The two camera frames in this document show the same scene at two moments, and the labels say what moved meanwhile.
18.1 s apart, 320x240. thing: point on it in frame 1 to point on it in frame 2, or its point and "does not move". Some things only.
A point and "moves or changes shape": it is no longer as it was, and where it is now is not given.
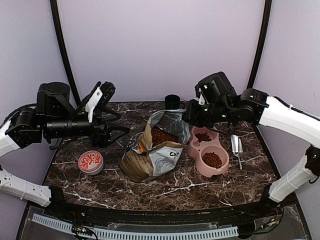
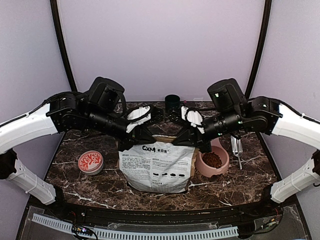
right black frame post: x=255 y=68 does not move
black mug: x=173 y=102 does not move
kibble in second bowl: x=212 y=159 does not move
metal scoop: x=237 y=147 does not move
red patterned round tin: x=90 y=162 does not move
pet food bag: x=141 y=160 moves or changes shape
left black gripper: x=103 y=137 to x=140 y=133
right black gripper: x=191 y=116 to x=190 y=135
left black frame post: x=54 y=6 does not move
